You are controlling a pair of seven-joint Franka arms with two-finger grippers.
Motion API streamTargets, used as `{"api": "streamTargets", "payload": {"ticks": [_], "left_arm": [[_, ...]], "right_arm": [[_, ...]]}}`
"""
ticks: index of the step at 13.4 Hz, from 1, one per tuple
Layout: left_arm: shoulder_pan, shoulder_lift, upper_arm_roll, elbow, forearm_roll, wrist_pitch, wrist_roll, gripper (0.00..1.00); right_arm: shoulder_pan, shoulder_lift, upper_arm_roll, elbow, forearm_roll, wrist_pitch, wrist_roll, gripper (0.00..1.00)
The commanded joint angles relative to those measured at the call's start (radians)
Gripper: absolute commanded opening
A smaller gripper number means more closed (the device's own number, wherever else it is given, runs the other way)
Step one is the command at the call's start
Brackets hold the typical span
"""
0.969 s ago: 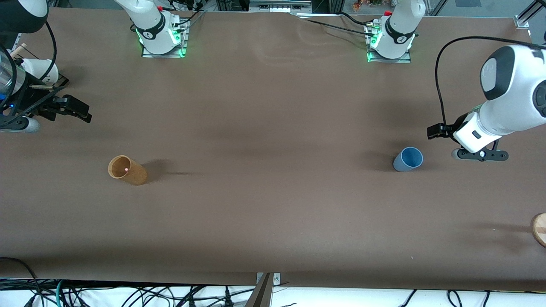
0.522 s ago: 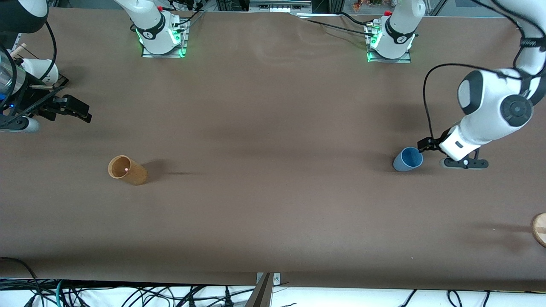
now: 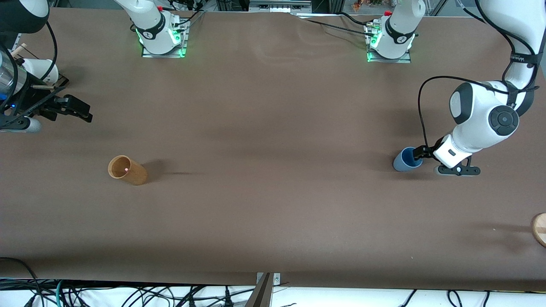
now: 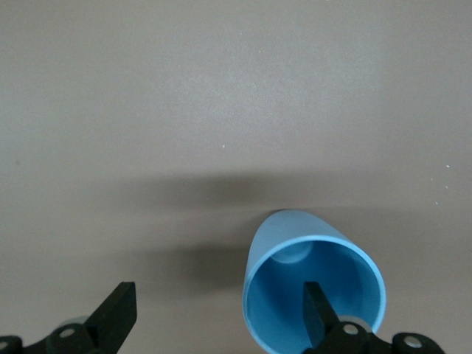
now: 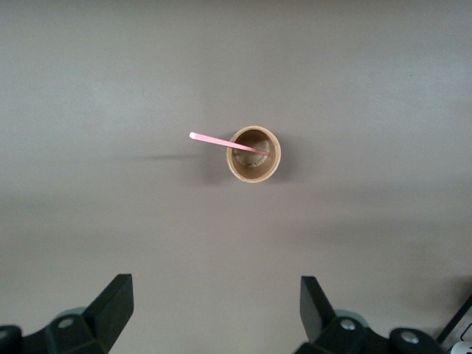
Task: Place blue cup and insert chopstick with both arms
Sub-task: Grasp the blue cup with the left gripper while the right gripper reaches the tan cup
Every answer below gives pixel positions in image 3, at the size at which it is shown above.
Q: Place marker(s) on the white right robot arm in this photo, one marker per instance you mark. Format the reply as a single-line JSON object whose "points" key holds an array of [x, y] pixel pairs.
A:
{"points": [[147, 21]]}

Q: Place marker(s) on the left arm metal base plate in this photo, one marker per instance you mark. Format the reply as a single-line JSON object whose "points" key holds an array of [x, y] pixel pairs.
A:
{"points": [[405, 59]]}

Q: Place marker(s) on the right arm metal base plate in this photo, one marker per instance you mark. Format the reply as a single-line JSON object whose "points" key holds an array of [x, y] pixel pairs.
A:
{"points": [[183, 42]]}

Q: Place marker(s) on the dark stand leg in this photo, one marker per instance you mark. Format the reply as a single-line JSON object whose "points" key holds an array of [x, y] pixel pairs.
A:
{"points": [[261, 294]]}

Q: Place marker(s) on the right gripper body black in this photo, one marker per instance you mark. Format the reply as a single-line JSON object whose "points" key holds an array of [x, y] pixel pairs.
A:
{"points": [[30, 99]]}

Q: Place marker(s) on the light wooden stick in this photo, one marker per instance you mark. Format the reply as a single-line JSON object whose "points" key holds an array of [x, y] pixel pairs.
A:
{"points": [[18, 51]]}

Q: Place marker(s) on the grey metal device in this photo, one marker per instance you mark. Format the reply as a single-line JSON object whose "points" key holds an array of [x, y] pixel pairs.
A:
{"points": [[279, 6]]}

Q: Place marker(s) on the silver metal bracket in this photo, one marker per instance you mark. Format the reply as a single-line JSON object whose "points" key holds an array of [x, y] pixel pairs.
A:
{"points": [[276, 279]]}

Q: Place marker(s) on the black tray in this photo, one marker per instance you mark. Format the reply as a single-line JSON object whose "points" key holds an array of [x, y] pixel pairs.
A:
{"points": [[59, 81]]}

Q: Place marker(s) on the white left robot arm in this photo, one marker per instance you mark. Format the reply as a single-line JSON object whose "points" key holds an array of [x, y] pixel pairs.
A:
{"points": [[482, 111]]}

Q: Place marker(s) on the round wooden disc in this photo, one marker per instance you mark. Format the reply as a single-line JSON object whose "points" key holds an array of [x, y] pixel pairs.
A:
{"points": [[540, 230]]}

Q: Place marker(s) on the blue cup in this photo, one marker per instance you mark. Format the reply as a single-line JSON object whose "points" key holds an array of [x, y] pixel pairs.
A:
{"points": [[401, 163]]}

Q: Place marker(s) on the brown wooden cup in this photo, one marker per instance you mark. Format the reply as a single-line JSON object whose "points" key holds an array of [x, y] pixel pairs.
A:
{"points": [[134, 172]]}

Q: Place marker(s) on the white cup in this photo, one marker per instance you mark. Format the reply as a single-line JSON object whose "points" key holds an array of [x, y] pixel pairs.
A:
{"points": [[38, 68]]}

